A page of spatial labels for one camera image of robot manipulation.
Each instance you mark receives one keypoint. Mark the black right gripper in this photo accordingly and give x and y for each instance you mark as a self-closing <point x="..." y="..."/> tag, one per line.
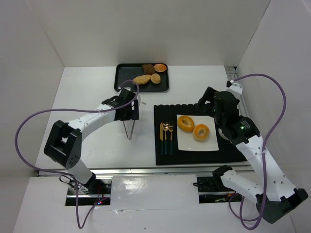
<point x="207" y="97"/>

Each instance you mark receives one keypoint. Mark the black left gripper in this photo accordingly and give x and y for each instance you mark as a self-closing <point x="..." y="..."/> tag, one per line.
<point x="129" y="116"/>

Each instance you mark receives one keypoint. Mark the stainless steel tongs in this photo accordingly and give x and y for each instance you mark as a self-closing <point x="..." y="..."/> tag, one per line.
<point x="129" y="133"/>

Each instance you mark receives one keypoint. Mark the orange glazed donut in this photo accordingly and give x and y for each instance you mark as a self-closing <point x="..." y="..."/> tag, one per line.
<point x="200" y="133"/>
<point x="185" y="123"/>

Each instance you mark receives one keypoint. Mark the white cup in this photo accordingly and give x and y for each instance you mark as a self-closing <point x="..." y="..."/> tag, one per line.
<point x="222" y="134"/>

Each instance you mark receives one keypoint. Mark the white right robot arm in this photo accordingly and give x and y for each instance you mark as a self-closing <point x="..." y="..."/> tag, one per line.
<point x="276" y="195"/>

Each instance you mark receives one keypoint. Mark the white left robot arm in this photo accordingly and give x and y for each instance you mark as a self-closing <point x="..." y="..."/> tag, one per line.
<point x="64" y="144"/>

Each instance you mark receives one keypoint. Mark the oblong yellow bread roll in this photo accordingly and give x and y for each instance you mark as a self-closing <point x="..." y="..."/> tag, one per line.
<point x="142" y="80"/>

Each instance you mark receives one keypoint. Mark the dark brown bread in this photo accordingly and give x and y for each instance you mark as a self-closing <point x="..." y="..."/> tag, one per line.
<point x="148" y="69"/>

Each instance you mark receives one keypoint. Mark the small yellow muffin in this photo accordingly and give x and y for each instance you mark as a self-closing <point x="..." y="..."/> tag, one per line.
<point x="156" y="78"/>

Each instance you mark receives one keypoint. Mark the black serving tray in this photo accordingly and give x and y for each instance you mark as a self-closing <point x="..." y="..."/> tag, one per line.
<point x="125" y="73"/>

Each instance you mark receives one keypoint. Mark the black placemat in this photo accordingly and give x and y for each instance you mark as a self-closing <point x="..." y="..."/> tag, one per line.
<point x="226" y="153"/>

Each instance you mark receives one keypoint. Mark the white square plate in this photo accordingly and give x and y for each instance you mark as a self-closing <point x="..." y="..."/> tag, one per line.
<point x="186" y="141"/>

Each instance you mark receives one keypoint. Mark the orange topped round bun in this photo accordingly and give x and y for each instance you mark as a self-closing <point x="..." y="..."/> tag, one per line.
<point x="160" y="67"/>

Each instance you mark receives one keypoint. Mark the gold knife teal handle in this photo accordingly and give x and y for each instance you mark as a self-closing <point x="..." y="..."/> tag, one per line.
<point x="161" y="138"/>

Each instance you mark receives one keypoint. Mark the aluminium rail right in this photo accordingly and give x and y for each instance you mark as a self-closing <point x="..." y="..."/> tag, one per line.
<point x="231" y="73"/>

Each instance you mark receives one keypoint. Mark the aluminium rail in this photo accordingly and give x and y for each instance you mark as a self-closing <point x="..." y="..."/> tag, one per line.
<point x="231" y="73"/>
<point x="153" y="171"/>

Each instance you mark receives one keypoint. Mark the gold spoon teal handle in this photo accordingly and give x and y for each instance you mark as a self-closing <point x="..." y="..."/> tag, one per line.
<point x="165" y="127"/>

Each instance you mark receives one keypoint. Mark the gold fork teal handle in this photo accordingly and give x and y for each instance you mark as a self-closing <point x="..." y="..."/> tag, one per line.
<point x="171" y="137"/>

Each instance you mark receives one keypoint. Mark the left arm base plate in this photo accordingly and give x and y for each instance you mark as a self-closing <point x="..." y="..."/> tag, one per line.
<point x="101" y="189"/>

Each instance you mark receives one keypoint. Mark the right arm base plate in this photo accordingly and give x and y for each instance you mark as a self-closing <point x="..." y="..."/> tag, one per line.
<point x="211" y="184"/>

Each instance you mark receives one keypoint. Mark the aluminium rail front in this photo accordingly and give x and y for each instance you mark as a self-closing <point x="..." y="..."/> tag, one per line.
<point x="153" y="171"/>

